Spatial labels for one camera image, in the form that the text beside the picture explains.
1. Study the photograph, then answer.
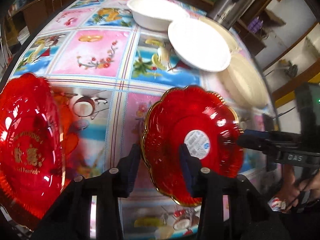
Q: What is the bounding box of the small red glass plate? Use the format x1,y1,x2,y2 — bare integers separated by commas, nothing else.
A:
141,86,244,207

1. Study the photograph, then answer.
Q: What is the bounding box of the beige plastic plate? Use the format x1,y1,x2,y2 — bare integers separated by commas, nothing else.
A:
218,53,269,109

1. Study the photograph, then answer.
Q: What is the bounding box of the large red wedding plate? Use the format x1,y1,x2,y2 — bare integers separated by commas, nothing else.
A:
1,73,65,230

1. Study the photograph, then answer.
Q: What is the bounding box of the beige plastic bowl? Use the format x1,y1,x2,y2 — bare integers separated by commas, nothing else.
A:
198,16,240,53

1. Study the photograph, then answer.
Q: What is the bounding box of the white foam plate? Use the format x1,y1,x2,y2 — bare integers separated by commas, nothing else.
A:
168,18,231,72

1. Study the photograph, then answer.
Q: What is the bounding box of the white foam bowl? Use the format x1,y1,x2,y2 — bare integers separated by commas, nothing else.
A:
126,0,190,32

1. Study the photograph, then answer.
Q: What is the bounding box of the person right hand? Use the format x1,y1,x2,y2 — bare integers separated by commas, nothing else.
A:
275,165,319,212

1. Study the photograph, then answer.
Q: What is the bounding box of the colourful printed tablecloth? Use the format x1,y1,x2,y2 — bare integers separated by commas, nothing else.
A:
10,0,278,240

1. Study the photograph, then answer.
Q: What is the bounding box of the steel thermos jug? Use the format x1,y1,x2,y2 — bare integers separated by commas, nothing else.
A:
206,0,253,30

